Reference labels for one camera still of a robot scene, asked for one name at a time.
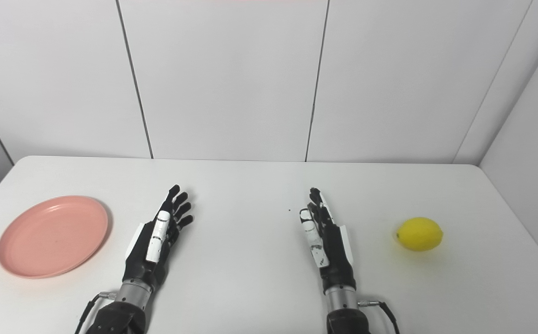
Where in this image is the yellow lemon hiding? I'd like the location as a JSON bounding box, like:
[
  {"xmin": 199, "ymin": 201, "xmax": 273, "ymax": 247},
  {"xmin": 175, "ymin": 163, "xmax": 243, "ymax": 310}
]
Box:
[{"xmin": 395, "ymin": 217, "xmax": 444, "ymax": 252}]

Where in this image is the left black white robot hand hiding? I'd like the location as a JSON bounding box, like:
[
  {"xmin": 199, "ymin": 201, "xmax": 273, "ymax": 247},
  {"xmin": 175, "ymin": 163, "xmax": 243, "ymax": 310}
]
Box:
[{"xmin": 122, "ymin": 184, "xmax": 194, "ymax": 292}]

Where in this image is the pink round plate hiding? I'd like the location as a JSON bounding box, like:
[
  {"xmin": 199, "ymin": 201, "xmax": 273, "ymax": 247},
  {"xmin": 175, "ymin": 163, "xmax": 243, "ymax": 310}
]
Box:
[{"xmin": 0, "ymin": 195, "xmax": 109, "ymax": 279}]

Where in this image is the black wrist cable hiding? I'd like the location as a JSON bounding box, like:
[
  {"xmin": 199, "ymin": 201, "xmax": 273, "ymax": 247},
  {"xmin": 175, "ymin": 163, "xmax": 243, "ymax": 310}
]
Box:
[
  {"xmin": 75, "ymin": 292, "xmax": 117, "ymax": 334},
  {"xmin": 358, "ymin": 301, "xmax": 401, "ymax": 334}
]

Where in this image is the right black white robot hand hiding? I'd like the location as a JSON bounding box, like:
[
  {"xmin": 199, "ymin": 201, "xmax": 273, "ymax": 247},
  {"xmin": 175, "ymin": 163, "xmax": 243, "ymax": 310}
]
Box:
[{"xmin": 299, "ymin": 187, "xmax": 357, "ymax": 294}]

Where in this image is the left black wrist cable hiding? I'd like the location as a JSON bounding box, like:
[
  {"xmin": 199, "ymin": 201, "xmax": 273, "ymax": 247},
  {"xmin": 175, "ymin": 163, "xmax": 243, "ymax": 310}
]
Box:
[{"xmin": 75, "ymin": 292, "xmax": 117, "ymax": 334}]

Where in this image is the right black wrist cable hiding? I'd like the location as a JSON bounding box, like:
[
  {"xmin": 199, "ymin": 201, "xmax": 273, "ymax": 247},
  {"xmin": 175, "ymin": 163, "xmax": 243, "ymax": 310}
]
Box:
[{"xmin": 358, "ymin": 301, "xmax": 401, "ymax": 334}]

